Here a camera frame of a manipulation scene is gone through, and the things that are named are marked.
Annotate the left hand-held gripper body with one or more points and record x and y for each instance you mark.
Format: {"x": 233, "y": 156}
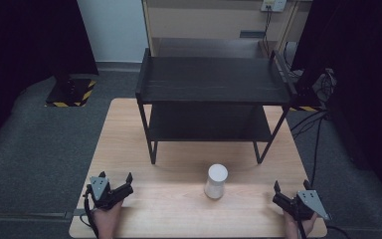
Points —
{"x": 99, "y": 187}

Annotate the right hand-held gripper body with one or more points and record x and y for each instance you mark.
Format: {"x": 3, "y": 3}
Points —
{"x": 308, "y": 202}

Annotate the white cylindrical bottle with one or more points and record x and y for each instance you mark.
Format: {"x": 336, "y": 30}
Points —
{"x": 216, "y": 182}

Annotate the black two-tier shelf rack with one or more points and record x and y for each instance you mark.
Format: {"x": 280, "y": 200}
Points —
{"x": 212, "y": 79}

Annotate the person's right hand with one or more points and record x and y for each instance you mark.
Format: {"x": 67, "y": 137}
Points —
{"x": 291, "y": 227}

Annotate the person's left hand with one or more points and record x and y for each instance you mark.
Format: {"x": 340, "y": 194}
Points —
{"x": 107, "y": 220}

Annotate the black stand base striped edge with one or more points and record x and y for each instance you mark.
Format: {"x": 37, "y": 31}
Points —
{"x": 68, "y": 94}
{"x": 306, "y": 98}

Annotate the black curtain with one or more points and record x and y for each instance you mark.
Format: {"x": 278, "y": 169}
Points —
{"x": 23, "y": 43}
{"x": 364, "y": 83}

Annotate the beige wooden cabinet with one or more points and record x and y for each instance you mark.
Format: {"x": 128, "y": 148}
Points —
{"x": 209, "y": 23}

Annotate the white wall socket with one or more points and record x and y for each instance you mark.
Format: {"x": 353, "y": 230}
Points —
{"x": 273, "y": 5}

